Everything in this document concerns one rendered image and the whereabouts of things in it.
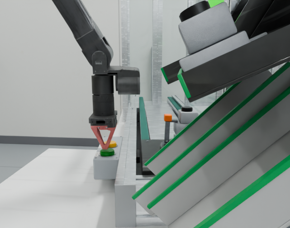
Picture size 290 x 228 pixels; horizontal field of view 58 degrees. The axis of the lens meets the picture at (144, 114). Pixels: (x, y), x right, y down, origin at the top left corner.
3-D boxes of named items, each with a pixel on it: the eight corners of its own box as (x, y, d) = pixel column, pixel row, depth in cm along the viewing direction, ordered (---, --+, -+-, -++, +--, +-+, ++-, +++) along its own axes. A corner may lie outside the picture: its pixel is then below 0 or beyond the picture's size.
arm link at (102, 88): (92, 70, 71) (89, 71, 66) (118, 70, 71) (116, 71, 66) (94, 96, 73) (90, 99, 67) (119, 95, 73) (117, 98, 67)
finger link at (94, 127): (118, 143, 78) (117, 112, 76) (116, 152, 71) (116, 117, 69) (95, 144, 78) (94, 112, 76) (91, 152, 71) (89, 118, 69)
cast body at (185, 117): (175, 135, 69) (176, 108, 68) (173, 130, 73) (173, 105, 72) (207, 134, 69) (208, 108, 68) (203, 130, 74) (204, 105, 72)
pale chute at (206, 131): (152, 218, 39) (131, 197, 39) (160, 179, 52) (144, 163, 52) (313, 87, 32) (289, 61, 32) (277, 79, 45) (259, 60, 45)
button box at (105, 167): (93, 180, 71) (92, 158, 70) (103, 152, 92) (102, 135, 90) (119, 179, 71) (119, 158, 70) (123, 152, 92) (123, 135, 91)
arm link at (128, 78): (96, 45, 70) (91, 50, 62) (139, 45, 70) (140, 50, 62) (98, 89, 75) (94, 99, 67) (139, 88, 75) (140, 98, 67)
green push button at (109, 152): (99, 159, 72) (98, 152, 71) (101, 154, 75) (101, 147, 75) (114, 159, 72) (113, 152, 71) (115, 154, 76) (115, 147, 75)
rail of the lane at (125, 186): (115, 227, 57) (114, 181, 55) (128, 125, 145) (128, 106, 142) (140, 226, 58) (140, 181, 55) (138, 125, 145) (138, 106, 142)
